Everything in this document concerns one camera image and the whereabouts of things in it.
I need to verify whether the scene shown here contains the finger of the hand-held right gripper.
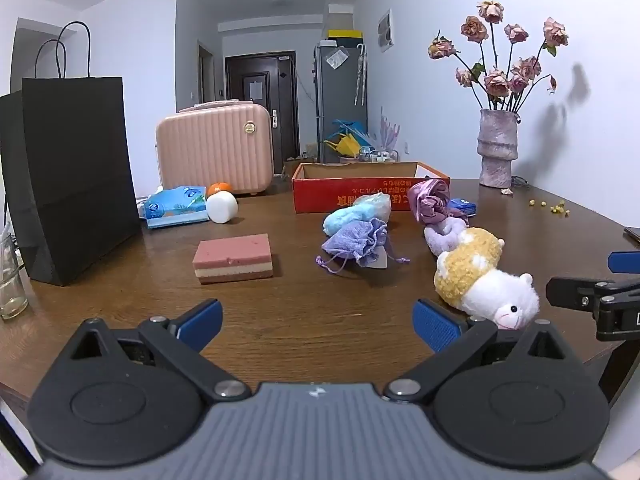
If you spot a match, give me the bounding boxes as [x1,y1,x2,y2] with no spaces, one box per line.
[546,276,640,312]
[607,251,640,274]

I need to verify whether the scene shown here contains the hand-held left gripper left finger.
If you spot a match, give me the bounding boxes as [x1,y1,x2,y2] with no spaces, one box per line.
[70,299,252,402]

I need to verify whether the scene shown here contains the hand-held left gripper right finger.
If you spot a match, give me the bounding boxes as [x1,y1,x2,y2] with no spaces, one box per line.
[385,298,576,403]

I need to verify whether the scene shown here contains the purple fluffy plush item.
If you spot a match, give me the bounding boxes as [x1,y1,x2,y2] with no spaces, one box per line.
[424,216,471,258]

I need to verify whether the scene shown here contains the lavender drawstring pouch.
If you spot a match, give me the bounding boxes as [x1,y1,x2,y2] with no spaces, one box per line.
[316,217,411,274]

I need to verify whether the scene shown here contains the purple satin cloth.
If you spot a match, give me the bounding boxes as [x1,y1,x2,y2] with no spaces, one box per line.
[407,178,470,226]

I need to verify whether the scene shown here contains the iridescent plastic bag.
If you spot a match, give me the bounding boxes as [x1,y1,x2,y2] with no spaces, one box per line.
[352,191,392,221]

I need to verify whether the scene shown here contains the light blue fluffy towel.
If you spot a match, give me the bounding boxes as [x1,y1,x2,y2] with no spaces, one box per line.
[322,205,373,237]

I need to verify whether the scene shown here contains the red cardboard box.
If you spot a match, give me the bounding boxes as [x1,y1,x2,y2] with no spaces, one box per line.
[291,161,451,214]

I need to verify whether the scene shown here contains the yellow and white plush sheep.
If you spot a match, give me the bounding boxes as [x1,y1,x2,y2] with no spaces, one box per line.
[433,227,541,331]

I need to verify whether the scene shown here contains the pink layered sponge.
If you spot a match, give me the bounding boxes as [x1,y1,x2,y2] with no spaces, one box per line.
[192,234,274,285]

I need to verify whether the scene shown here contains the scattered yellow pellets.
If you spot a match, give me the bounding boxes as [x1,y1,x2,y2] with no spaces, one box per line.
[527,199,572,217]

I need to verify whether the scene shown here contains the blue tissue packet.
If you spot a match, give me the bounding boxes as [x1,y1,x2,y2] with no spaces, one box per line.
[144,186,210,230]

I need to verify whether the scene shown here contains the purple textured vase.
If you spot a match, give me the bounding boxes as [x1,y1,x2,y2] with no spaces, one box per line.
[476,108,521,189]

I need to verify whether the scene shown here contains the pink ribbed suitcase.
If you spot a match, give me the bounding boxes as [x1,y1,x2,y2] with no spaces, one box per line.
[155,100,275,196]

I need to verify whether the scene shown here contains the black paper bag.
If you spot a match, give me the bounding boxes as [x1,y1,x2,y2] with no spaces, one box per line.
[0,21,142,287]

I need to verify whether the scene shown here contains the clear glass jar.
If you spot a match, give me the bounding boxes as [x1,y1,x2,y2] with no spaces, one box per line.
[0,220,29,321]

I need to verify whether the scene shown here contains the purple decorative wings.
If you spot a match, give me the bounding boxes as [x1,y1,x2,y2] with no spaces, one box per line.
[378,106,402,151]

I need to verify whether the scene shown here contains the dried rose bouquet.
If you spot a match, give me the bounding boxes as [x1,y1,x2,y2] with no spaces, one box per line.
[427,0,571,113]

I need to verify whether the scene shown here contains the grey refrigerator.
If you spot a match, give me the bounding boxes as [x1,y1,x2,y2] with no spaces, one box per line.
[314,42,368,165]

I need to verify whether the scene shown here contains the dark brown door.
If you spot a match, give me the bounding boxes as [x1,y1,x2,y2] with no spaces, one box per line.
[225,51,300,161]

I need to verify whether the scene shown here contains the white folded umbrella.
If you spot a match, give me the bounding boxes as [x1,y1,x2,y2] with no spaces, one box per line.
[354,44,368,107]

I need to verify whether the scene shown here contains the white electrical panel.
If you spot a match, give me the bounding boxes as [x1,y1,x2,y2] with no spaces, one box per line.
[376,9,394,53]

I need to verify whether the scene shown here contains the wire storage cart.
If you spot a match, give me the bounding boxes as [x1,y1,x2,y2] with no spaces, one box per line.
[357,146,401,163]

